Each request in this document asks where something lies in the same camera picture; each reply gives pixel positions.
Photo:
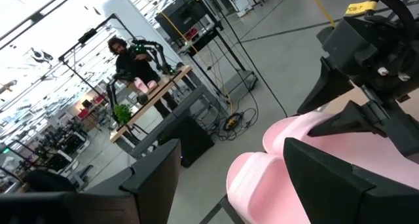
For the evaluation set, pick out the distant wooden table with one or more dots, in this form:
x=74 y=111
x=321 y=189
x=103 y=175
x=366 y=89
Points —
x=154 y=98

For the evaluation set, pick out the black equipment cart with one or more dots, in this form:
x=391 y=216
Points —
x=186 y=16

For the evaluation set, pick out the distant pink slide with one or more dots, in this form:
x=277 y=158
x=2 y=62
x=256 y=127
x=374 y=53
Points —
x=140 y=85
x=152 y=84

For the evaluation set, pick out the person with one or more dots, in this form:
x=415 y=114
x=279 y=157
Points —
x=134 y=65

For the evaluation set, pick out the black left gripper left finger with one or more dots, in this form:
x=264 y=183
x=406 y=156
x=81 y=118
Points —
x=98 y=204

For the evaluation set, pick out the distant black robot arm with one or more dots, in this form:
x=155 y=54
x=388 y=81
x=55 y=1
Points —
x=113 y=89

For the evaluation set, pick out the pink foam slide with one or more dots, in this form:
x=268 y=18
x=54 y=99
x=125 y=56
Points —
x=360 y=155
x=258 y=191

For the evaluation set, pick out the distant black round pot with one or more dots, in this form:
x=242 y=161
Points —
x=142 y=99

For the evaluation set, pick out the black overhead camera frame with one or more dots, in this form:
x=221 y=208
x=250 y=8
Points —
x=88 y=35

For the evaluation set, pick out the grey metal bench beam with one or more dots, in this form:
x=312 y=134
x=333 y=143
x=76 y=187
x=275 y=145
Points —
x=170 y=119

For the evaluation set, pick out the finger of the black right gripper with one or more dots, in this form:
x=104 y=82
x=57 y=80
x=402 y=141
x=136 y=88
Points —
x=327 y=86
x=352 y=120

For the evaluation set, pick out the yellow label tag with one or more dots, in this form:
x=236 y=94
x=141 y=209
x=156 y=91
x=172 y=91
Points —
x=360 y=8

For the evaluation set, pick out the black computer tower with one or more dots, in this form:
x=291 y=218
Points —
x=190 y=140

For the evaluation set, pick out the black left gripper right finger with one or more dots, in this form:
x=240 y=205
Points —
x=343 y=197

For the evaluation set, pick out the distant green potted plant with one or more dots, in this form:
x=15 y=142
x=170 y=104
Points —
x=122 y=113

